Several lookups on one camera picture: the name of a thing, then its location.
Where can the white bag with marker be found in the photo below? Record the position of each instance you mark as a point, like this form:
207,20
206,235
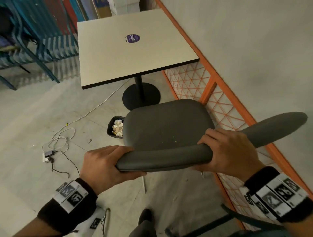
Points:
85,223

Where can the white square pedestal table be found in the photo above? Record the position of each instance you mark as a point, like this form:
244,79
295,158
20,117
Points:
127,53

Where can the person's grey trouser leg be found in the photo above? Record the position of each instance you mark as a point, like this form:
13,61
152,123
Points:
143,230

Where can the crumpled paper waste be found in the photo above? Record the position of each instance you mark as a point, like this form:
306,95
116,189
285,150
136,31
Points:
118,127

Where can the black right wristband with markers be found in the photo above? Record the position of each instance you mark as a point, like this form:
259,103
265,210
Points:
276,195

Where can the white power adapter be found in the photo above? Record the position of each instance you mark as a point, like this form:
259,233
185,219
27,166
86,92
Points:
49,154

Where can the person's black shoe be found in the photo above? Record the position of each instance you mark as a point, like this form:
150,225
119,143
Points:
146,216

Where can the leaning coloured boards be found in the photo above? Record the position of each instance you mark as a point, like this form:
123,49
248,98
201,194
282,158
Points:
85,8

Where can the purple round sticker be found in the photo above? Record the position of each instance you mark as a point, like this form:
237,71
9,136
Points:
132,38

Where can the person's left forearm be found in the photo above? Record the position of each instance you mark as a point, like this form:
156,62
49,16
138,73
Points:
36,229

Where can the person's right hand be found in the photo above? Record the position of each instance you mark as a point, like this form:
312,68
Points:
232,156

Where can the person's left hand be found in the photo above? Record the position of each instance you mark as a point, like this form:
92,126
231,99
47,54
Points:
97,166

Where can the black trash bin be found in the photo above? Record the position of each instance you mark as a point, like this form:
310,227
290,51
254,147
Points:
109,128

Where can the black left wristband with markers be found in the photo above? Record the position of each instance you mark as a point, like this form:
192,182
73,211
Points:
71,200

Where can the orange mesh fence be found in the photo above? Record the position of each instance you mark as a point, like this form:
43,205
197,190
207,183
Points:
228,92

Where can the person's left thumb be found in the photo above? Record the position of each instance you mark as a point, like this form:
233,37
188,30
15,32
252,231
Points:
132,175

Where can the black wristband with markers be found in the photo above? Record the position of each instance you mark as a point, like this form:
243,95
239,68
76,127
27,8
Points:
276,195
71,200

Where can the person's right thumb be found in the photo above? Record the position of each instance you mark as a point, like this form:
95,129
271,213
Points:
201,168

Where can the person's right forearm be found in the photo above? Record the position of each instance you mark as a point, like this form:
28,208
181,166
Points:
300,228

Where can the stack of blue metal chairs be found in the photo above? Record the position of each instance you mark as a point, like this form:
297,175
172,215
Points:
36,29

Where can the white stacked boxes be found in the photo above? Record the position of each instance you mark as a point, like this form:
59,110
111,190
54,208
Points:
124,6

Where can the grey padded chair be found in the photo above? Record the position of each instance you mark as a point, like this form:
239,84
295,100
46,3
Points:
166,127

